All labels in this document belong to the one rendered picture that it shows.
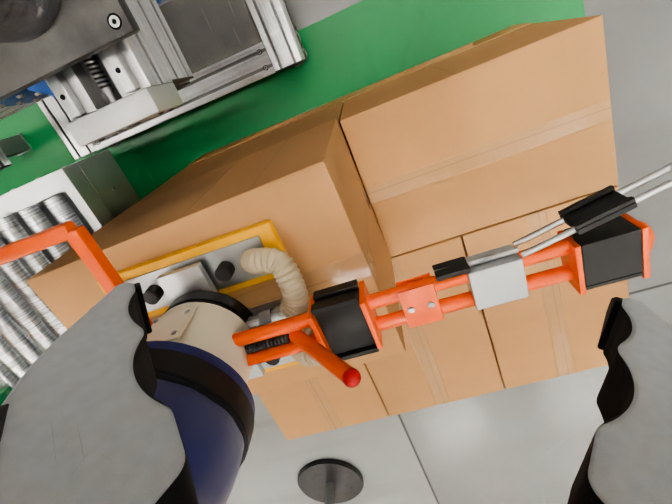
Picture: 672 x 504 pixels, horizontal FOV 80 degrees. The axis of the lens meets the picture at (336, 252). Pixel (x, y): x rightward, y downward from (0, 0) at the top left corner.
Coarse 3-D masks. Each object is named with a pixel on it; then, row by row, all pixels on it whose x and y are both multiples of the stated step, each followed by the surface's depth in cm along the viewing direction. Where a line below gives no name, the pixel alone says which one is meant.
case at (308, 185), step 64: (320, 128) 92; (192, 192) 86; (256, 192) 64; (320, 192) 64; (64, 256) 81; (128, 256) 71; (320, 256) 69; (384, 256) 97; (64, 320) 78; (256, 384) 83
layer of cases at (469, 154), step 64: (448, 64) 111; (512, 64) 90; (576, 64) 89; (384, 128) 97; (448, 128) 97; (512, 128) 96; (576, 128) 95; (384, 192) 105; (448, 192) 104; (512, 192) 103; (576, 192) 102; (448, 256) 112; (448, 320) 122; (512, 320) 121; (576, 320) 120; (320, 384) 136; (384, 384) 135; (448, 384) 134; (512, 384) 132
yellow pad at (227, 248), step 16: (256, 224) 65; (272, 224) 65; (208, 240) 67; (224, 240) 66; (240, 240) 66; (256, 240) 65; (272, 240) 66; (160, 256) 70; (176, 256) 68; (192, 256) 68; (208, 256) 67; (224, 256) 67; (240, 256) 67; (128, 272) 70; (144, 272) 70; (160, 272) 69; (208, 272) 68; (224, 272) 65; (240, 272) 68; (144, 288) 70; (160, 288) 70; (224, 288) 70; (240, 288) 70; (160, 304) 72
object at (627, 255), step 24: (624, 216) 51; (576, 240) 50; (600, 240) 49; (624, 240) 48; (648, 240) 48; (576, 264) 50; (600, 264) 50; (624, 264) 50; (648, 264) 50; (576, 288) 53
